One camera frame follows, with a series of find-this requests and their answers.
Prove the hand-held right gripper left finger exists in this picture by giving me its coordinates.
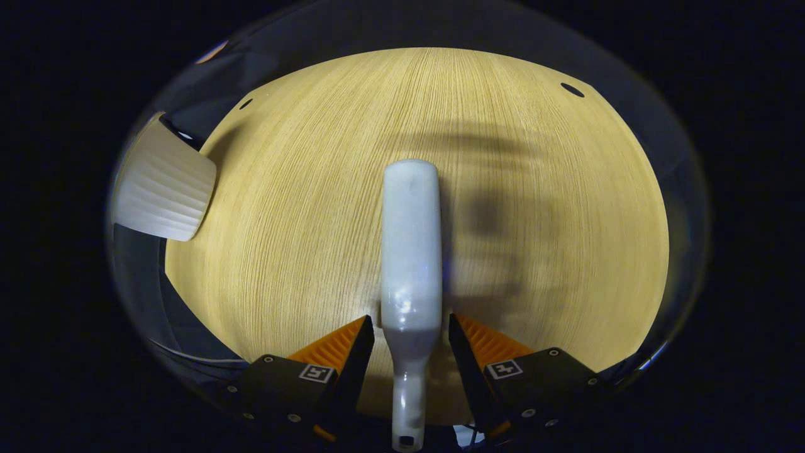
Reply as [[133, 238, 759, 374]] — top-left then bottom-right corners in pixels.
[[220, 315, 376, 444]]

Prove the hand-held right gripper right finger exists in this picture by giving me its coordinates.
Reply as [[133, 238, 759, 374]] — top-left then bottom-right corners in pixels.
[[448, 313, 608, 441]]

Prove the white ribbed garbage bin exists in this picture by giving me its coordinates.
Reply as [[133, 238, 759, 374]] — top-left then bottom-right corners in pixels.
[[113, 112, 218, 242]]

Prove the wooden desktop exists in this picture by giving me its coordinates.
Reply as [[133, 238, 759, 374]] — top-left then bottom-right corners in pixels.
[[165, 47, 669, 427]]

